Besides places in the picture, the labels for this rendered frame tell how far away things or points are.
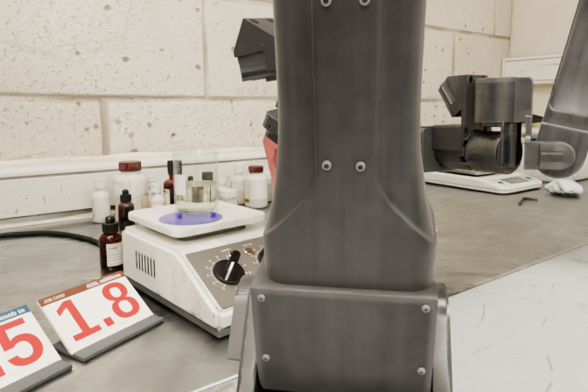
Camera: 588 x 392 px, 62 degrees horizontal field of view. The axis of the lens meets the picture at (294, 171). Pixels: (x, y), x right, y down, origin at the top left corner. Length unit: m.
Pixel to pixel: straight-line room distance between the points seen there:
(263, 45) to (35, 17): 0.64
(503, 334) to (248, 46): 0.35
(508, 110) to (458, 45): 1.07
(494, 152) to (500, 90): 0.08
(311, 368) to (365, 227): 0.06
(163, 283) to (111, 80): 0.59
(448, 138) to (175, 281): 0.42
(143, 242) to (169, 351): 0.14
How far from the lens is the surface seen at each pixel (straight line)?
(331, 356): 0.19
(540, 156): 0.66
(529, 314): 0.57
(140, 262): 0.57
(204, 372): 0.42
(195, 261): 0.49
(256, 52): 0.46
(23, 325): 0.48
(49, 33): 1.02
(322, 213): 0.16
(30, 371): 0.46
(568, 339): 0.53
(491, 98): 0.68
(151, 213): 0.58
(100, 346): 0.48
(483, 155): 0.69
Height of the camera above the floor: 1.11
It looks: 8 degrees down
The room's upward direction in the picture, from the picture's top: straight up
